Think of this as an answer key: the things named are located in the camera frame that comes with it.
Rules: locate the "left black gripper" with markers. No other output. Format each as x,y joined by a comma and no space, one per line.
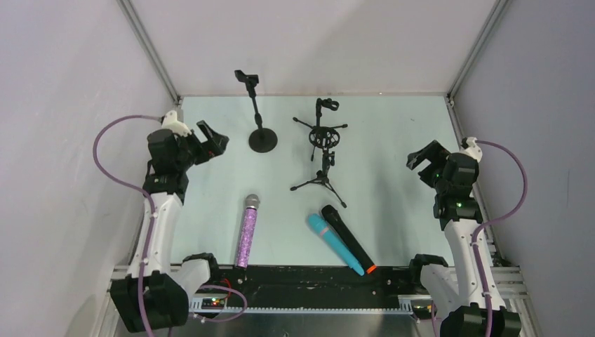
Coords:
201,144

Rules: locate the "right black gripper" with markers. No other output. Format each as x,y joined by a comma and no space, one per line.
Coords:
431,163

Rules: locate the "purple glitter microphone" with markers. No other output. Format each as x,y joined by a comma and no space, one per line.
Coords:
247,229

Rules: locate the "tripod shock mount stand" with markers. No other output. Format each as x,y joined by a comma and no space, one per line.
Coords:
322,179

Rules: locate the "black microphone orange end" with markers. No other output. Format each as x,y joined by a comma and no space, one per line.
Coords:
333,218

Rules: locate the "blue microphone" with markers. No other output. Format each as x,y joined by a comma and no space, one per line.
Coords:
323,229

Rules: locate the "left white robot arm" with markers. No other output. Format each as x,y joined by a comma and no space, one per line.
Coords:
151,296

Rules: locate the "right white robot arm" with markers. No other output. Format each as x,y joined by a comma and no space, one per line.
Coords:
465,300

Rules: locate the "round base microphone stand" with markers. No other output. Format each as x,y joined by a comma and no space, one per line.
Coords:
261,140

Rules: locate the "small tripod clip stand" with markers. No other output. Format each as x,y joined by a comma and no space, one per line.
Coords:
320,136

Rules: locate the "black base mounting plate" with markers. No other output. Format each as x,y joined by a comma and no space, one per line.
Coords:
324,287

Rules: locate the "right electronics board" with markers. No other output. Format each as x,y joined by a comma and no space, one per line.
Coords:
422,310

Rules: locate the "electronics board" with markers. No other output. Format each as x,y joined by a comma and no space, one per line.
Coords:
422,310
213,304

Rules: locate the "left electronics board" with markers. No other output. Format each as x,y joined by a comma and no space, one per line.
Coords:
213,304

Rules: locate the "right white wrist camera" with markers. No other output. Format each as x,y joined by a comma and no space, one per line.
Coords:
469,146

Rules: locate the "grey slotted cable duct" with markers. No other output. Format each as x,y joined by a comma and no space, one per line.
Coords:
198,306

